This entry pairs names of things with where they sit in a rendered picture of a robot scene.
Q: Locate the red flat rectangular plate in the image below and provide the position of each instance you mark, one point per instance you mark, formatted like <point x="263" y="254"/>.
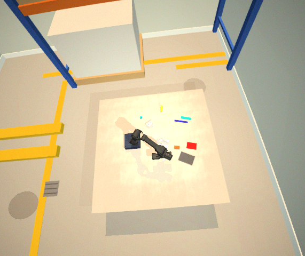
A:
<point x="191" y="145"/>

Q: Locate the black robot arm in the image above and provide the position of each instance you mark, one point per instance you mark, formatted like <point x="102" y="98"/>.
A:
<point x="161" y="150"/>

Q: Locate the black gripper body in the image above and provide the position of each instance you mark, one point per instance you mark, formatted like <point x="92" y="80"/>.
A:
<point x="154" y="156"/>

